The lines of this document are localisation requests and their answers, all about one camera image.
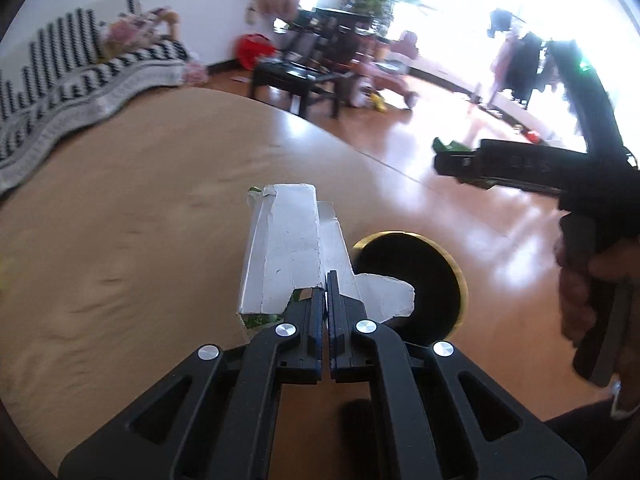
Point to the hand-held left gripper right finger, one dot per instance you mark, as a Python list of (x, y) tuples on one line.
[(334, 330)]

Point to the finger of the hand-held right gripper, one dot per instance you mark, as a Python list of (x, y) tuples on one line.
[(530, 160), (455, 167)]

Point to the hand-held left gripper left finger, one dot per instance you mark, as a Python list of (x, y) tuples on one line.
[(316, 330)]

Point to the green packet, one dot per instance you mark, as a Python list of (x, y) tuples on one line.
[(450, 145)]

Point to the torn white green carton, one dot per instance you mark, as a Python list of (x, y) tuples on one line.
[(285, 250)]

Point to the black gold-rimmed waste bin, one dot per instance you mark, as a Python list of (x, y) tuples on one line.
[(430, 285)]

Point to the person's right hand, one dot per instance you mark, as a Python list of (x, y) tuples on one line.
[(572, 290)]

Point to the clothes drying rack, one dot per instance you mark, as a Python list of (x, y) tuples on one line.
[(525, 65)]

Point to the pink child toy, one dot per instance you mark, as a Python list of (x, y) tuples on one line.
[(390, 75)]

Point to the black low table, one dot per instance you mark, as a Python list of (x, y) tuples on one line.
[(295, 77)]

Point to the red plastic bag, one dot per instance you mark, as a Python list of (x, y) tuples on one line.
[(255, 50)]

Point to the black white striped sofa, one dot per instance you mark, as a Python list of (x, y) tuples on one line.
[(75, 85)]

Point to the pink printed cushion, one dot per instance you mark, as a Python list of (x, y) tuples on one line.
[(135, 30)]

